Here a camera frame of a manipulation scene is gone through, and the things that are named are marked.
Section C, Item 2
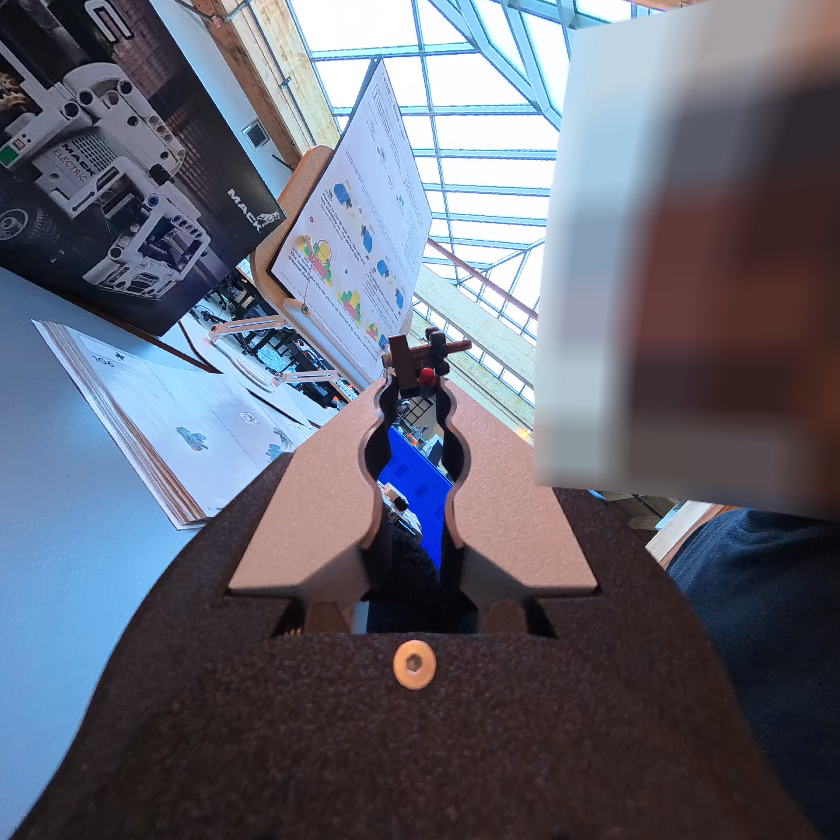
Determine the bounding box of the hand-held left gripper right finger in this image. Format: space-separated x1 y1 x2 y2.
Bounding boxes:
433 378 599 632

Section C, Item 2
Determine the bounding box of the blue plastic bin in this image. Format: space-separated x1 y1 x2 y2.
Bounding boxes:
387 427 454 572

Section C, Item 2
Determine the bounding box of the white lego truck model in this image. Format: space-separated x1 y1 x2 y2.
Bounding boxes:
382 481 425 536

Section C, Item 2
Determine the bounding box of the small black lego subassembly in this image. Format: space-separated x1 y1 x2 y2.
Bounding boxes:
381 328 474 402

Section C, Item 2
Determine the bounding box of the printed instruction sheet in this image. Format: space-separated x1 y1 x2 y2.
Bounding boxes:
269 57 434 395

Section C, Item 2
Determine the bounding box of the red ceiling pipe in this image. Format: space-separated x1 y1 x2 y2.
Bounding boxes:
427 238 539 323

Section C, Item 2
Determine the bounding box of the lego truck set box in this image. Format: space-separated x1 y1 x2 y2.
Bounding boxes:
0 0 289 337

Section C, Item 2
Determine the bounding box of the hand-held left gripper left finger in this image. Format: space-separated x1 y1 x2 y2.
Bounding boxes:
226 376 400 632

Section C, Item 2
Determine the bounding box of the open lego instruction booklet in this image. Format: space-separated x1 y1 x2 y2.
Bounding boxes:
31 318 316 532

